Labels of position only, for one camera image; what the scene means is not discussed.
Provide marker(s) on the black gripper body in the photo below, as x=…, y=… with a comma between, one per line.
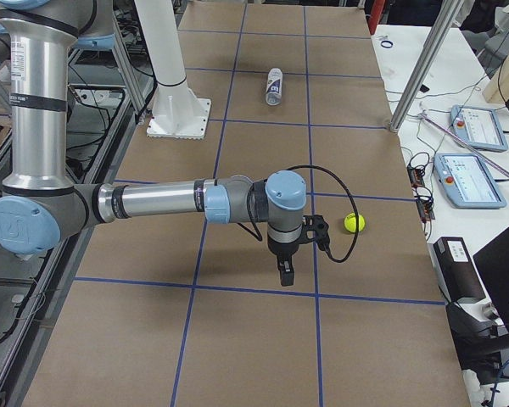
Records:
x=281, y=252

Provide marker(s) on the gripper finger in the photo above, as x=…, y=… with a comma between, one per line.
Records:
x=286, y=270

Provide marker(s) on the yellow Wilson tennis ball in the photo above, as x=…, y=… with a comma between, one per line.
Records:
x=354, y=223

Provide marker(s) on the white tennis ball can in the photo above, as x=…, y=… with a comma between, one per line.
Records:
x=274, y=87

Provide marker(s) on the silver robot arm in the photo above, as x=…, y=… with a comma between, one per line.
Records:
x=41, y=207

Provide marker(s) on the small electronics board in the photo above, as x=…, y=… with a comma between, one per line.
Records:
x=422, y=194

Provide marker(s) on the black box white label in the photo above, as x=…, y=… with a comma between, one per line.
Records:
x=457, y=275

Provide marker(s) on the near teach pendant tablet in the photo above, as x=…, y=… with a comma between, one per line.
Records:
x=467, y=182

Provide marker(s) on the teach pendant tablet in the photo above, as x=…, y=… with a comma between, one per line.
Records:
x=478, y=127
x=467, y=182

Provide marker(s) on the long reacher grabber stick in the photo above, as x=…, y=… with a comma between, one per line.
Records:
x=463, y=144

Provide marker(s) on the black monitor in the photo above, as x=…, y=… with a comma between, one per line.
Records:
x=492, y=263

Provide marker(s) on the far teach pendant tablet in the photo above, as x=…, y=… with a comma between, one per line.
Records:
x=478, y=127

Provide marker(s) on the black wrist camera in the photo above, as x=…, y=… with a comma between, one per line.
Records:
x=315, y=230

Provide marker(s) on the white camera stand pedestal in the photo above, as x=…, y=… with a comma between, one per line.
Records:
x=176, y=111

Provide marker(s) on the aluminium frame post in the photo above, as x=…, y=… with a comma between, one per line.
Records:
x=431, y=47

